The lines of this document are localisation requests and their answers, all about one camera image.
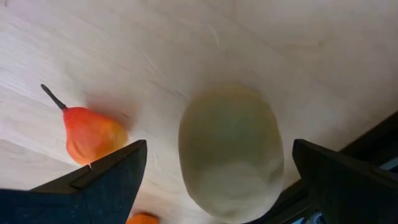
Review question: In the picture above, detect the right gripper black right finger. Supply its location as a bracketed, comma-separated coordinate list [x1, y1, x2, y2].
[291, 139, 398, 224]

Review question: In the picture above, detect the small orange pear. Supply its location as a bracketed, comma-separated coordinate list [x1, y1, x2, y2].
[40, 83, 130, 166]

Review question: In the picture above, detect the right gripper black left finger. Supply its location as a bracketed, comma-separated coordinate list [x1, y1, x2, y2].
[0, 139, 148, 224]

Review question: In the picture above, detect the black aluminium table frame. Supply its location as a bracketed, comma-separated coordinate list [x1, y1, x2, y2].
[245, 110, 398, 224]

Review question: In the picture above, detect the small orange tangerine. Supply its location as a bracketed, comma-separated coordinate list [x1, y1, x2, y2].
[126, 212, 160, 224]

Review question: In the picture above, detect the brown-green kiwi fruit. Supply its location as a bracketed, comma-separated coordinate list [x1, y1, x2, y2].
[178, 84, 285, 224]

